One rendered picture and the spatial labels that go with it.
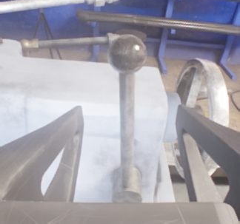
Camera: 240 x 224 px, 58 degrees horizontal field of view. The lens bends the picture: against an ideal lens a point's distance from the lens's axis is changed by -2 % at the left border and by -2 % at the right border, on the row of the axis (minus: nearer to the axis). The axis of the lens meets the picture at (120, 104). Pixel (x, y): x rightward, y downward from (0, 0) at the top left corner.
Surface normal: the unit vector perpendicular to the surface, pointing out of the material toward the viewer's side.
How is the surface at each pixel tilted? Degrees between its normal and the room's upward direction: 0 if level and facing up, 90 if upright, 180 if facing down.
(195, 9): 90
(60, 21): 90
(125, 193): 90
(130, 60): 83
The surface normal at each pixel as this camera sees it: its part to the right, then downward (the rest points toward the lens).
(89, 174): 0.02, 0.25
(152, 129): 0.00, 0.45
